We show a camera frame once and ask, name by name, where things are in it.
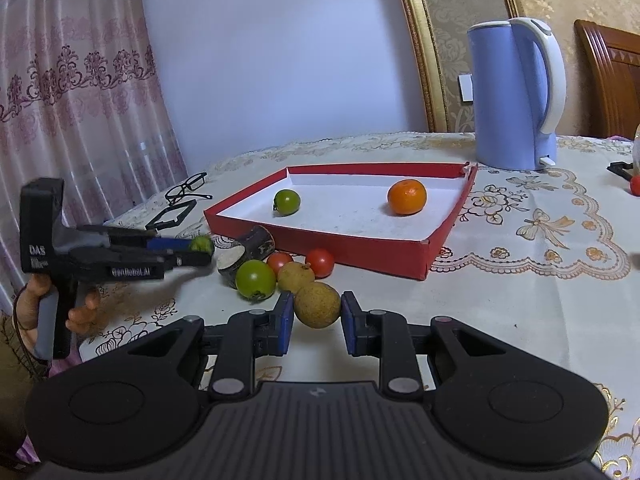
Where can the black eyeglasses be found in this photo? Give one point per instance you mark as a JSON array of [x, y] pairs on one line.
[[186, 189]]

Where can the person's left hand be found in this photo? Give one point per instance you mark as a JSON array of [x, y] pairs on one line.
[[82, 312]]

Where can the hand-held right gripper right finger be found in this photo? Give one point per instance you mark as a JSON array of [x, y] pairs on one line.
[[349, 329]]

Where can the white wall switch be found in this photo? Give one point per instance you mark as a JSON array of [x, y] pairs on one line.
[[465, 88]]

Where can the blue electric kettle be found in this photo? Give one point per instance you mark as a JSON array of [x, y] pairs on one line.
[[505, 100]]

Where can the small green lime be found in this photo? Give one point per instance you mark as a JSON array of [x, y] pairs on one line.
[[202, 245]]

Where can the black rectangular frame holder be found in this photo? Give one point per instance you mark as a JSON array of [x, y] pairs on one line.
[[155, 221]]

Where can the person's left forearm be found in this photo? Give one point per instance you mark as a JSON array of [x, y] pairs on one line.
[[15, 390]]

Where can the orange tangerine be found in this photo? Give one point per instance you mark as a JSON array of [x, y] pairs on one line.
[[407, 197]]

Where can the green tangerine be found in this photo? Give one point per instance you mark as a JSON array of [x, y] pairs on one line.
[[286, 202]]

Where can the green tomato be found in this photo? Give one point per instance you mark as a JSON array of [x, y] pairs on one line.
[[255, 280]]

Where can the red cardboard box lid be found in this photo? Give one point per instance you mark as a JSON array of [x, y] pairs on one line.
[[350, 255]]

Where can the pink patterned curtain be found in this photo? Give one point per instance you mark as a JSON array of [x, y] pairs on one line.
[[75, 85]]

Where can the red tomato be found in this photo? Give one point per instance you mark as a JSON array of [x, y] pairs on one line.
[[278, 261], [320, 262]]

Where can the gold wall panel frame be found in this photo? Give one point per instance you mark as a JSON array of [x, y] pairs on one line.
[[425, 60]]

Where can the brown wooden chair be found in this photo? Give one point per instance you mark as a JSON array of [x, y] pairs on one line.
[[610, 75]]

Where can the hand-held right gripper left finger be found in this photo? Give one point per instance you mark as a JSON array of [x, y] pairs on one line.
[[286, 322]]

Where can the small black object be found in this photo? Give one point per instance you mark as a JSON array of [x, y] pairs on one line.
[[620, 170]]

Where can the small red object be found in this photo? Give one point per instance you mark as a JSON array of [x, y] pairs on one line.
[[635, 185]]

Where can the large brown round fruit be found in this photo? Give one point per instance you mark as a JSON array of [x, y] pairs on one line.
[[317, 305]]

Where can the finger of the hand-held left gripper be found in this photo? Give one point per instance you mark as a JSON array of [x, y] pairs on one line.
[[187, 260], [167, 244]]

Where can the small brown round fruit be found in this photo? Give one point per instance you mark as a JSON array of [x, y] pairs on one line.
[[296, 277]]

